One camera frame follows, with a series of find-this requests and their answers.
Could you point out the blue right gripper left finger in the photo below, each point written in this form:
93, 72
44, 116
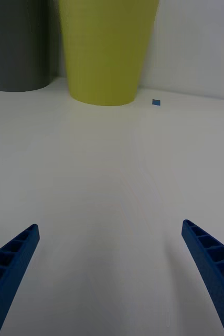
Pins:
9, 265

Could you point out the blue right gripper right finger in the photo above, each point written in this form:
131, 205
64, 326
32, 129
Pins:
216, 265

